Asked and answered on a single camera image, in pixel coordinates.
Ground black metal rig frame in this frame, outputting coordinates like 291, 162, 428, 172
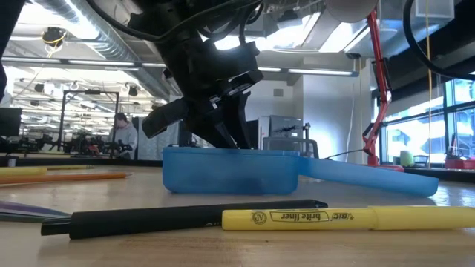
59, 89, 121, 155

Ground office swivel chair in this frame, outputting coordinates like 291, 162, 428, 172
262, 136, 321, 159

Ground person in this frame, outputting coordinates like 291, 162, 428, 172
108, 111, 140, 161

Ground orange pencil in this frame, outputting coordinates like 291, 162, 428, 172
0, 171, 129, 186

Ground green container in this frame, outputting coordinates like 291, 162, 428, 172
399, 149, 415, 168

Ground blue translucent plastic supply box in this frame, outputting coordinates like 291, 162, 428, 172
162, 145, 440, 198

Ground yellow pencil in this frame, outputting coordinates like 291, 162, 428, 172
0, 165, 94, 178

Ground yellow highlighter marker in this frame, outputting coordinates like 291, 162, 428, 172
221, 205, 475, 232

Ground dark computer monitor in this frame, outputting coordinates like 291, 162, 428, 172
0, 107, 24, 138

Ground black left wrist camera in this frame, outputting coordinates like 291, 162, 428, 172
141, 97, 191, 139

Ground black aluminium table frame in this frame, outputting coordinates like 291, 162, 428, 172
0, 156, 475, 183

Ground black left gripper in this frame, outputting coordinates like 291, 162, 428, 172
162, 36, 265, 150

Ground grey metal cabinet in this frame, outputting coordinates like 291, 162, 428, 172
258, 114, 304, 150

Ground red tub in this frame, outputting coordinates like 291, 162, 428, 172
445, 158, 475, 171

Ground red desk lamp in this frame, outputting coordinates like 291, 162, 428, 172
325, 0, 406, 173

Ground grey partition panel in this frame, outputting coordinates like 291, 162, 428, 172
137, 120, 166, 162

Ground long black pen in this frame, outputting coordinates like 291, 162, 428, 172
40, 199, 329, 240

